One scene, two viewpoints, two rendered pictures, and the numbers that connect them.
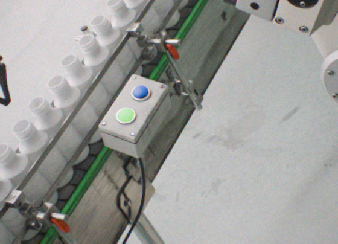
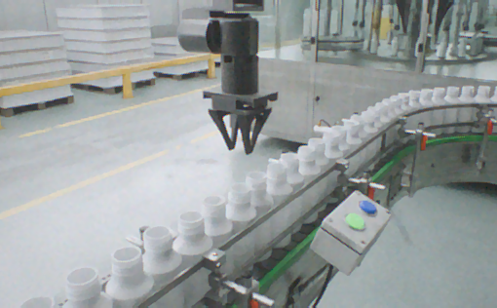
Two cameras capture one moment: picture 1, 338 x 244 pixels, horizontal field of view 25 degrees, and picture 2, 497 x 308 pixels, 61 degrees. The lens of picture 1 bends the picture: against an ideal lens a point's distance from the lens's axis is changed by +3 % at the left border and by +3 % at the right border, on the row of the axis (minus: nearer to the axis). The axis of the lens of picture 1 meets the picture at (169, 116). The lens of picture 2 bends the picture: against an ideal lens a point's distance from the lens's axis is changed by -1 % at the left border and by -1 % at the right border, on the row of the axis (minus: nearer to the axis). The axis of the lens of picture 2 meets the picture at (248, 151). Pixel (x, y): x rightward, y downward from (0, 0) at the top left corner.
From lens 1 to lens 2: 0.83 m
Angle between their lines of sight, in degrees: 23
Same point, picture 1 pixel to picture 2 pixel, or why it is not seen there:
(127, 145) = (346, 253)
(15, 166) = (221, 225)
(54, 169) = (245, 251)
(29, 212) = (221, 283)
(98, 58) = (311, 170)
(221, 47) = not seen: hidden behind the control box
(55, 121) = (266, 203)
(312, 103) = not seen: outside the picture
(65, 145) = (260, 233)
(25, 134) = (243, 197)
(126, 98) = (352, 207)
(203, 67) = not seen: hidden behind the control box
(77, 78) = (290, 176)
